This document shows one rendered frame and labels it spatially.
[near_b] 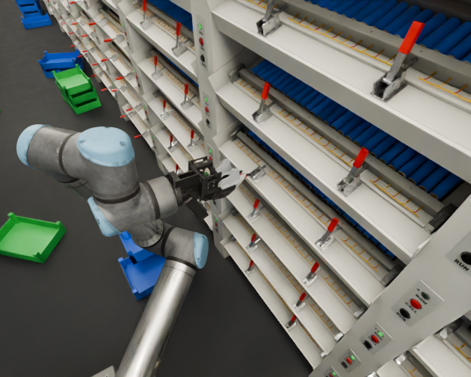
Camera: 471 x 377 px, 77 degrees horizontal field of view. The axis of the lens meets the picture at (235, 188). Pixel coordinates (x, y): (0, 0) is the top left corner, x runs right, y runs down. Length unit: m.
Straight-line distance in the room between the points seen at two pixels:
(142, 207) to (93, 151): 0.16
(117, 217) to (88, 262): 1.05
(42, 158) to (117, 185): 0.15
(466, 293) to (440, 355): 0.21
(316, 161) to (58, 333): 1.29
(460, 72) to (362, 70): 0.12
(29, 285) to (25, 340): 0.26
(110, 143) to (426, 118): 0.48
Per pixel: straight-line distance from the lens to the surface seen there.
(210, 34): 0.79
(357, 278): 0.73
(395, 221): 0.58
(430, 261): 0.54
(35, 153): 0.68
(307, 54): 0.56
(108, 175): 0.58
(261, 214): 1.00
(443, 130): 0.45
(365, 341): 0.82
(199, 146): 1.25
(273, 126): 0.71
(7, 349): 1.65
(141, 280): 1.53
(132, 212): 0.64
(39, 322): 1.64
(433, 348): 0.73
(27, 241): 1.91
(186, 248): 1.04
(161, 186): 0.66
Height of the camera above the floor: 1.33
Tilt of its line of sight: 48 degrees down
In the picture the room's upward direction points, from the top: straight up
